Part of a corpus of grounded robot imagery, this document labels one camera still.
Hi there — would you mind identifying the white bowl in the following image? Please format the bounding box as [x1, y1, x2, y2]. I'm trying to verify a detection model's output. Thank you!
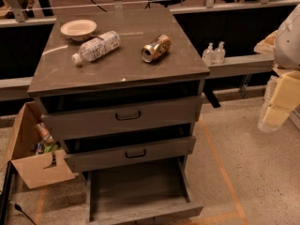
[60, 20, 97, 41]

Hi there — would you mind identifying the right clear sanitizer bottle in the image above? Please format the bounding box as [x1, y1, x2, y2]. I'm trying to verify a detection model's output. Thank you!
[213, 41, 226, 64]

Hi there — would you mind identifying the green snack bag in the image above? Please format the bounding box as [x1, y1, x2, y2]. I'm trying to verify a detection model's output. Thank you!
[44, 143, 60, 153]

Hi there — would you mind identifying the grey drawer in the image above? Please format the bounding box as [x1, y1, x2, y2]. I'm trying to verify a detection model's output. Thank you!
[86, 157, 203, 225]
[42, 96, 201, 140]
[65, 136, 196, 173]

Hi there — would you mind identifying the grey drawer cabinet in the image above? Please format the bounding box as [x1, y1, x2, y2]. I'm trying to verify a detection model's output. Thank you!
[27, 7, 211, 173]

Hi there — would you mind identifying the grey bottom drawer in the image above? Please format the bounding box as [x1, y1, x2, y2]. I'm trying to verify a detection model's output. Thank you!
[86, 157, 203, 225]

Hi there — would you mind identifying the left clear sanitizer bottle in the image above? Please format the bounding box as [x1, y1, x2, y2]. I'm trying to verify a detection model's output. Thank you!
[202, 42, 214, 66]

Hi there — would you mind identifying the grey middle drawer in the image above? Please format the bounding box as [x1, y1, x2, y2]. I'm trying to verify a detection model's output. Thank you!
[65, 136, 196, 173]

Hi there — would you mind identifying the grey top drawer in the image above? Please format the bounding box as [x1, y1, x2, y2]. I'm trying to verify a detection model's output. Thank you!
[42, 96, 201, 140]

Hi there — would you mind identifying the clear sanitizer bottle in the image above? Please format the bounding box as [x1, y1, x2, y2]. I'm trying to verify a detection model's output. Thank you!
[202, 42, 214, 66]
[213, 41, 226, 64]

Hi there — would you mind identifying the black cable on floor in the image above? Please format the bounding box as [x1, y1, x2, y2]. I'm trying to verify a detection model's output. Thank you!
[8, 200, 38, 225]

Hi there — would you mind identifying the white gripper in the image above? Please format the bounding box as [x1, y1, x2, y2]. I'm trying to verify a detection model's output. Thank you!
[258, 70, 300, 132]

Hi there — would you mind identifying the brown cardboard box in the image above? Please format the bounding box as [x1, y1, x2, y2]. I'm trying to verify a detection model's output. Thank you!
[0, 102, 75, 188]

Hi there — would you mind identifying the snack can in box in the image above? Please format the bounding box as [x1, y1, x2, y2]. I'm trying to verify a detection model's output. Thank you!
[35, 123, 54, 143]

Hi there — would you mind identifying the clear plastic water bottle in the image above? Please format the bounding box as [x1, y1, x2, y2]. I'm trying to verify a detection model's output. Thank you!
[71, 31, 121, 65]

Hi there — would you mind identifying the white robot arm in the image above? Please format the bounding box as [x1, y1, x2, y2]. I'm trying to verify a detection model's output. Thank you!
[254, 5, 300, 132]

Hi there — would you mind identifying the orange soda can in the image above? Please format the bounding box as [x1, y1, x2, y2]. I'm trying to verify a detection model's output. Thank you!
[142, 35, 172, 63]

